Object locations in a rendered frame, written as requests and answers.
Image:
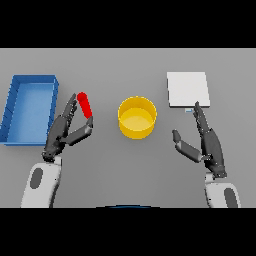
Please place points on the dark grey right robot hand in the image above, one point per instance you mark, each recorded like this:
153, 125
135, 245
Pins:
210, 146

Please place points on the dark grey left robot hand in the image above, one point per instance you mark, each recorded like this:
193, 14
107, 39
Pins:
60, 131

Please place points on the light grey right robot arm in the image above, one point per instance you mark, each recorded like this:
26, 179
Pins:
221, 195

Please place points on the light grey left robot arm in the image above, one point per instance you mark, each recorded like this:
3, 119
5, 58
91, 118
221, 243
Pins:
41, 183

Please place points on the red beaker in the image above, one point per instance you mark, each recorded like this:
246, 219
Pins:
84, 104

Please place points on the pale square measuring scale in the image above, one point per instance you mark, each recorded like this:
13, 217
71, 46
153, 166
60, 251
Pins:
188, 88

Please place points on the yellow bowl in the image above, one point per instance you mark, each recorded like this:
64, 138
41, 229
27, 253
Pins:
137, 117

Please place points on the blue tray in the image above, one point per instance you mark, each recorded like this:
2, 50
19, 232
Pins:
29, 110

